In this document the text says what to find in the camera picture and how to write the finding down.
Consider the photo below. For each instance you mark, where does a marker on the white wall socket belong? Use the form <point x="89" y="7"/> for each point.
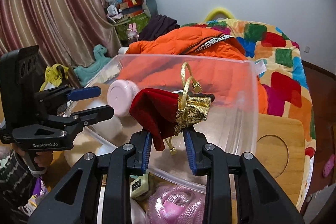
<point x="306" y="49"/>

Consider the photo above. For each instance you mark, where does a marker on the orange jacket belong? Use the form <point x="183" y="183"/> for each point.
<point x="168" y="43"/>

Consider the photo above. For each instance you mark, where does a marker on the white green mahjong tile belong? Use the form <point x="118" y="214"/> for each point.
<point x="137" y="184"/>

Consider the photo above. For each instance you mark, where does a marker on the teal plush toy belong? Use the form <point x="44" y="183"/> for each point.
<point x="89" y="70"/>

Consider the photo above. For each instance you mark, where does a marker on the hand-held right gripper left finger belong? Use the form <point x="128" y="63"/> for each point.
<point x="145" y="153"/>

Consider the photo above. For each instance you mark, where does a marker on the colourful patchwork blanket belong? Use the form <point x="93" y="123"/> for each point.
<point x="283" y="82"/>

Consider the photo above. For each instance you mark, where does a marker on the grey plush cushion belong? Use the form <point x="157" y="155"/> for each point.
<point x="151" y="3"/>

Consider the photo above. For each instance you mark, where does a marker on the pink round jar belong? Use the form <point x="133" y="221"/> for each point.
<point x="120" y="98"/>

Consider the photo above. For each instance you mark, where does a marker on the striped pink curtain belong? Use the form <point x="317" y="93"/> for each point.
<point x="52" y="3"/>

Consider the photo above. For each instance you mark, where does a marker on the pink shoe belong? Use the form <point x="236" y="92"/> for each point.
<point x="328" y="167"/>

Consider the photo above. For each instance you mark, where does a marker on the pile of toys and boxes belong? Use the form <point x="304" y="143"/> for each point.
<point x="126" y="6"/>

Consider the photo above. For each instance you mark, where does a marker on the clear plastic storage box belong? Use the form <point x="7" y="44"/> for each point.
<point x="231" y="108"/>

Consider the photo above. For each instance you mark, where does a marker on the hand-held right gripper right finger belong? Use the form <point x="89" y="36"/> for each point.
<point x="189" y="153"/>

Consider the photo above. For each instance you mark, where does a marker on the pink knit pouch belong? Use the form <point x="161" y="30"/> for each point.
<point x="168" y="203"/>

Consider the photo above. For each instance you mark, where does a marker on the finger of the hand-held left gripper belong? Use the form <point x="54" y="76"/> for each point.
<point x="84" y="92"/>
<point x="99" y="112"/>

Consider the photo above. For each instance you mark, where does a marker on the red and gold velvet pouch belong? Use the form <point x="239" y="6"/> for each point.
<point x="155" y="111"/>

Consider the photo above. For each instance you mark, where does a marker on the person's left forearm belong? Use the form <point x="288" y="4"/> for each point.
<point x="13" y="179"/>

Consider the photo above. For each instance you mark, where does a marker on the person's left hand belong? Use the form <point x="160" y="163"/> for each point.
<point x="43" y="159"/>

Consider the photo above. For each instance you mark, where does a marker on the white radiator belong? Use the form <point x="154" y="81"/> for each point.
<point x="321" y="197"/>

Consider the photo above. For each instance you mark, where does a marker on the wooden desk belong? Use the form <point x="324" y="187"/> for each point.
<point x="288" y="150"/>

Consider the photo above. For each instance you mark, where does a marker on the yellow cloth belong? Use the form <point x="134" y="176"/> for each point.
<point x="52" y="74"/>

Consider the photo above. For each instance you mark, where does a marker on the dark purple cloth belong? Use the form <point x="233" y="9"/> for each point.
<point x="160" y="27"/>

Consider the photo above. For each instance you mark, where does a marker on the pink bunny toy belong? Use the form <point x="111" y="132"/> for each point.
<point x="132" y="29"/>

